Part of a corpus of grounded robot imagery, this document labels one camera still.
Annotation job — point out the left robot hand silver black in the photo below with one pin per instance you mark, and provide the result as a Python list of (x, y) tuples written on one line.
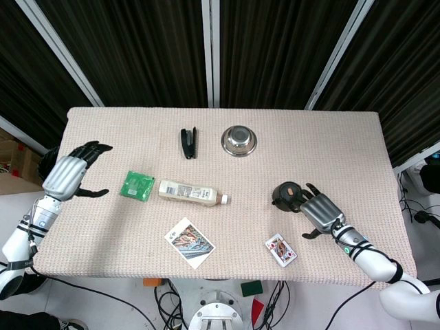
[(65, 175)]

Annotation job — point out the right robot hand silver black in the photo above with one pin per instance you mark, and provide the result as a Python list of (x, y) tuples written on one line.
[(321, 211)]

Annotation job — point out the black round object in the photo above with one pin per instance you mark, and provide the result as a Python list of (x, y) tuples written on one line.
[(287, 196), (46, 165)]

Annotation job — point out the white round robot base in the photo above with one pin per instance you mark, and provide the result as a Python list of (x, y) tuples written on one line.
[(214, 313)]

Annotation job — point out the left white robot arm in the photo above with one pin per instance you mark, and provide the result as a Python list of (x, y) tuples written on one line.
[(20, 240)]

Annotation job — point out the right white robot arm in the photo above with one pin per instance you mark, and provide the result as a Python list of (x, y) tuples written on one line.
[(374, 264)]

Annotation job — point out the cardboard box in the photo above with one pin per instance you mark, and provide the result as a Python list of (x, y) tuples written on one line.
[(17, 172)]

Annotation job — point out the king playing card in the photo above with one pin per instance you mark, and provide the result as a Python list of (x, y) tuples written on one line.
[(280, 250)]

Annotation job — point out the green sachet packet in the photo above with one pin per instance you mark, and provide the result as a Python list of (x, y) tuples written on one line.
[(135, 185)]

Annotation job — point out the beige waffle tablecloth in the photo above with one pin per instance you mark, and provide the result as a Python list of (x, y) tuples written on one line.
[(240, 165)]

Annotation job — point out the green block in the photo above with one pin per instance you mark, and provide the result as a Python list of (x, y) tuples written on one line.
[(252, 288)]

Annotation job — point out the stainless steel bowl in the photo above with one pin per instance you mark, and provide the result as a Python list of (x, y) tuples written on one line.
[(239, 141)]

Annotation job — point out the dark curtain panel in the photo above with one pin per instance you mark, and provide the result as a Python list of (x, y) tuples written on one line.
[(405, 68), (27, 68), (275, 51), (137, 51)]

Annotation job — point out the black device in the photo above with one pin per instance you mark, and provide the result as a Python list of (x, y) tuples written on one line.
[(431, 178)]

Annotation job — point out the red sheet piece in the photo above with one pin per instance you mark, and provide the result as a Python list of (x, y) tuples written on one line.
[(258, 311)]

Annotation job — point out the milk tea bottle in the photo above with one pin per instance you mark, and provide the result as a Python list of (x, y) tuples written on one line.
[(185, 192)]

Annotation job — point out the black stapler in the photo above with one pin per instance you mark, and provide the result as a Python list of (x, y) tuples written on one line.
[(189, 144)]

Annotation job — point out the dragon picture postcard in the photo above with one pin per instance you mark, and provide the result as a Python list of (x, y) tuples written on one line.
[(189, 242)]

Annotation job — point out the orange block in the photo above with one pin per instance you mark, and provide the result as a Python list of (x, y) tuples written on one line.
[(151, 282)]

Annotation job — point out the black white sneaker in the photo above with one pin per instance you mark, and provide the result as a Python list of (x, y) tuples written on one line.
[(70, 324)]

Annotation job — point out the white frame post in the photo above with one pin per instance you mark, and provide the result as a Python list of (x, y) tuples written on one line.
[(60, 51), (341, 51), (416, 159), (206, 51), (20, 132)]

